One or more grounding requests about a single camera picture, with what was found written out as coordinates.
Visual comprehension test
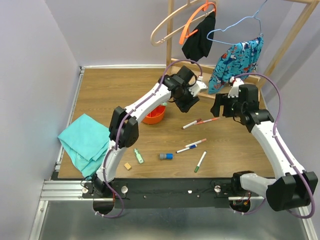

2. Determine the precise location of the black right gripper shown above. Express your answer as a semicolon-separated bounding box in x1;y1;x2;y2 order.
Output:
210;93;245;118

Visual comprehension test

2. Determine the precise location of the pink cap white marker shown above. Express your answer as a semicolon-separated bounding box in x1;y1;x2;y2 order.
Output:
184;138;207;148

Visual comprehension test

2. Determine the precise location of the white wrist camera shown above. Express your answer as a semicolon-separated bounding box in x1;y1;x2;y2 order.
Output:
227;76;244;99
188;75;208;97

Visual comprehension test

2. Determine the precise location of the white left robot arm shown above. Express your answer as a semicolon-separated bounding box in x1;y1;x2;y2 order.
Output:
91;66;208;198

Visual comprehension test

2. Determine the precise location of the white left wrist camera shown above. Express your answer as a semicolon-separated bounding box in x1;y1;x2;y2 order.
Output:
188;75;208;97

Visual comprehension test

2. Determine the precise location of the wooden clothes rack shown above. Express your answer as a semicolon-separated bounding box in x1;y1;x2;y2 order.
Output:
158;0;320;109

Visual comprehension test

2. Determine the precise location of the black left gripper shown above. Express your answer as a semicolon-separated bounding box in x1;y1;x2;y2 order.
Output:
172;84;200;114

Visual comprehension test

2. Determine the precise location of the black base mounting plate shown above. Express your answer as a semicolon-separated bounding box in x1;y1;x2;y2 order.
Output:
81;177;261;210

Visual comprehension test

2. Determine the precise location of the small wooden block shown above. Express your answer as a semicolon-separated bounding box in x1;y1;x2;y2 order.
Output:
124;162;132;171

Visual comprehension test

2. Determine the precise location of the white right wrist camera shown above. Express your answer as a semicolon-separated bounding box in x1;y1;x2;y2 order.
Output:
227;76;244;99

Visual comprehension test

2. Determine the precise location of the blue fish pattern garment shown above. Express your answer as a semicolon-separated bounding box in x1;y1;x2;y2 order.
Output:
208;36;264;95

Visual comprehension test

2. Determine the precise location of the grey blue cylinder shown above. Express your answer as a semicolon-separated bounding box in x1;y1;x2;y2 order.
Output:
159;153;174;160

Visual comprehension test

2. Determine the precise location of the teal folded cloth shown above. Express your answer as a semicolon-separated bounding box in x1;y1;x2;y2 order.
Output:
58;114;110;178

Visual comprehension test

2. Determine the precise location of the aluminium frame rail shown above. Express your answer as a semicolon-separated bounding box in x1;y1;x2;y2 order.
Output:
28;66;85;240

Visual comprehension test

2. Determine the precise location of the brown cap white marker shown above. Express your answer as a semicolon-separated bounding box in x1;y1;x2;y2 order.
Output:
181;118;202;130

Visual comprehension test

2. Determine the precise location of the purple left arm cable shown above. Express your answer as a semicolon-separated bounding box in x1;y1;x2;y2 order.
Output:
94;58;204;219

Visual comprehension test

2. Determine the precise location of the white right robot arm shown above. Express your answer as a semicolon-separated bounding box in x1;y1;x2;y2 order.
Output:
210;78;318;212

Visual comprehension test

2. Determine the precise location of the black hanging garment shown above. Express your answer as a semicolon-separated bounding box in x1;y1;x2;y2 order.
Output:
182;11;216;62

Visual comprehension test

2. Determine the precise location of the orange plastic hanger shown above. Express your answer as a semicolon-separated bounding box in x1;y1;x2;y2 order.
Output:
179;0;217;45

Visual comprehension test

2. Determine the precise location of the blue wire hanger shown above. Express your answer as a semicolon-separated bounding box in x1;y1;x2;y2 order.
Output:
206;0;268;46

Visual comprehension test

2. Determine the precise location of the orange transparent pen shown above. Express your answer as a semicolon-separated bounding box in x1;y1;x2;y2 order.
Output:
195;117;220;125

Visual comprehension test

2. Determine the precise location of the green cap white marker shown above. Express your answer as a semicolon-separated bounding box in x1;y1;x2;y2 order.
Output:
194;151;207;173

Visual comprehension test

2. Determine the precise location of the blue cap white marker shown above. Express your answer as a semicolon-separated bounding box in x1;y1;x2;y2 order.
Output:
176;144;197;154

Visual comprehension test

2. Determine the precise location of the orange round desk organizer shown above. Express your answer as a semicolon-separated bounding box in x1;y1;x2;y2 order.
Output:
142;105;166;125

